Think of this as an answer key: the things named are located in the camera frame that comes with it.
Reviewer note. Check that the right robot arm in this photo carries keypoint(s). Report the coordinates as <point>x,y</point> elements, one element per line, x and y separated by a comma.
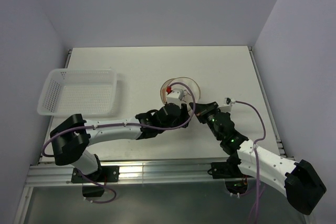
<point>297,181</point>

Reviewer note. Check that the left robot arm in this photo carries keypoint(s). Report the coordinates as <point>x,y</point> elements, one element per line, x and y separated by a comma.
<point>71,138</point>

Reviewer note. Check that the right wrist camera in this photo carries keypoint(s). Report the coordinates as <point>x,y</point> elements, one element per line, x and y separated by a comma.
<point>227,106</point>

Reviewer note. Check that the white plastic basket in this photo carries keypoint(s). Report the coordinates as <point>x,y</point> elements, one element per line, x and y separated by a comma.
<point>90,92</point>

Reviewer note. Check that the aluminium frame rail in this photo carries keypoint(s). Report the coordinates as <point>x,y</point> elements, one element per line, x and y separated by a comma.
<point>130,172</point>

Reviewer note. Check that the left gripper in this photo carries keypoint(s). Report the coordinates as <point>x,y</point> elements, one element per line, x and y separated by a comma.
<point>184,118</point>

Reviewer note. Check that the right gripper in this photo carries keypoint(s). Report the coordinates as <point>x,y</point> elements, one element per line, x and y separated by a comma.
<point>201,109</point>

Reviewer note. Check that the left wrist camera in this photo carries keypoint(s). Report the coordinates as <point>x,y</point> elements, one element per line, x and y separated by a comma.
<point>175,96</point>

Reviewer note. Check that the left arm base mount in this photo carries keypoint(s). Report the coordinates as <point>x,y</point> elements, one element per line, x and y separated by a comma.
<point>104,175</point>

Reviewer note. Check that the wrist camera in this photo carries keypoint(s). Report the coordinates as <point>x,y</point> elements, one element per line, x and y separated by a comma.
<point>175,96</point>
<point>227,106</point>

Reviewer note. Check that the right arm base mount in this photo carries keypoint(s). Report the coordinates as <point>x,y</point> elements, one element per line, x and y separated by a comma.
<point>236,182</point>

